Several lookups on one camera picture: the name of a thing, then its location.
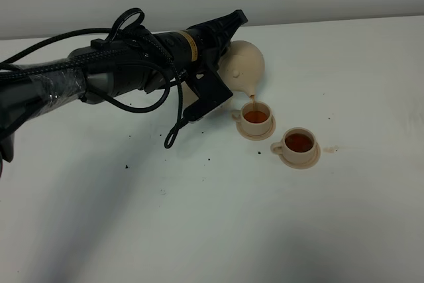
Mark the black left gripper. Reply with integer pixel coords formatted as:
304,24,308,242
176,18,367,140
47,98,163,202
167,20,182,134
185,9,248,71

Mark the beige ceramic teapot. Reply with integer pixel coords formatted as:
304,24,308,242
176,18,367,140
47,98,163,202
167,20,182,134
218,40,265,97

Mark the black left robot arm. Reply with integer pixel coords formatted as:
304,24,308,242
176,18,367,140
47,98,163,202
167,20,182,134
1,8,247,162

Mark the beige teacup near teapot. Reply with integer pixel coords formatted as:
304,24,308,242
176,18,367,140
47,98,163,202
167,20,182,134
231,101,273,123

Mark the beige saucer near teapot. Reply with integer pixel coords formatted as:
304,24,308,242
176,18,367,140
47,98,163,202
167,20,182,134
235,115,276,141

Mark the beige teacup far right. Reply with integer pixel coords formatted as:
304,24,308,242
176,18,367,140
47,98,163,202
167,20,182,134
270,127,317,156

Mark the beige saucer far right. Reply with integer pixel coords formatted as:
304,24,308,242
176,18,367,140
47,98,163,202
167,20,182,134
279,142,321,170

